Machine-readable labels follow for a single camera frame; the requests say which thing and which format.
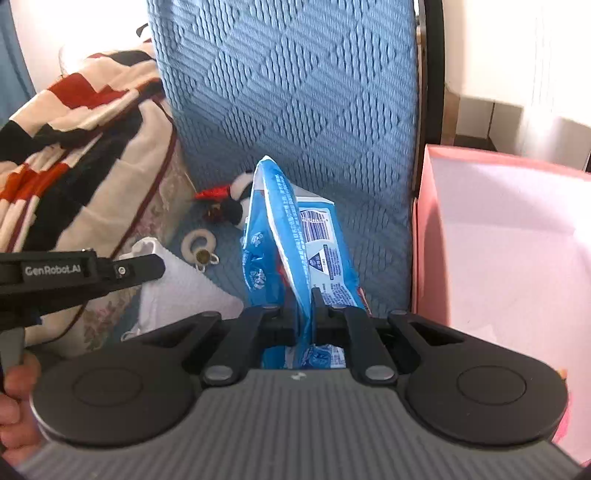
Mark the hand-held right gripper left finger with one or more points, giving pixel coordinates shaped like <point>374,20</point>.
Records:
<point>277,330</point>

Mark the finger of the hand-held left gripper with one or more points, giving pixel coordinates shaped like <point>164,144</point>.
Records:
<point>134,272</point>

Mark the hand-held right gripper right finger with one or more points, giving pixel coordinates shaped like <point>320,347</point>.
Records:
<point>325,323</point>

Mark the white face mask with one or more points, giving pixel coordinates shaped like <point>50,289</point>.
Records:
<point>184,290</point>

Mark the blue tissue packet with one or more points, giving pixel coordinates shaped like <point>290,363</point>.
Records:
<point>318,258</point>

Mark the pink cardboard box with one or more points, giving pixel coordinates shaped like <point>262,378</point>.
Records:
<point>508,277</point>

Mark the person's left hand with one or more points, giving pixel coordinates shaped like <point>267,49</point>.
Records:
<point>16,392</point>

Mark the small red foil wrapper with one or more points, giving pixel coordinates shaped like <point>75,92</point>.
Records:
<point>210,194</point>

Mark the panda plush toy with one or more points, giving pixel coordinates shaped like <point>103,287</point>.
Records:
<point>240,187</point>

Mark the black red cream striped blanket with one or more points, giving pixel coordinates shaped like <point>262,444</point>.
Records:
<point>69,115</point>

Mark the blue curtain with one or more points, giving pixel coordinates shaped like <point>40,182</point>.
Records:
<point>11,55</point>

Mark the blue textured mat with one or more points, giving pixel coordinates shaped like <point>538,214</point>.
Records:
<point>300,92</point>

